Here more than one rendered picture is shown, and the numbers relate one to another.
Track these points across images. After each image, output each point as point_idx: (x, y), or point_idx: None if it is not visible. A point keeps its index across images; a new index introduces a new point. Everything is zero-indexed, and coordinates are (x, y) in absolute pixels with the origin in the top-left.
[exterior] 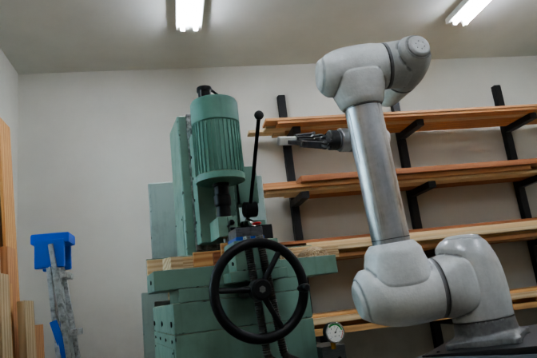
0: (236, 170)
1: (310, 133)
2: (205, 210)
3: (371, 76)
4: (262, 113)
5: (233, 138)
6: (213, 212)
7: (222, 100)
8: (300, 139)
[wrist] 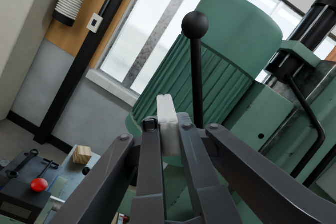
0: (133, 122)
1: (300, 195)
2: (169, 168)
3: None
4: (188, 16)
5: (169, 73)
6: (168, 178)
7: (201, 1)
8: (142, 136)
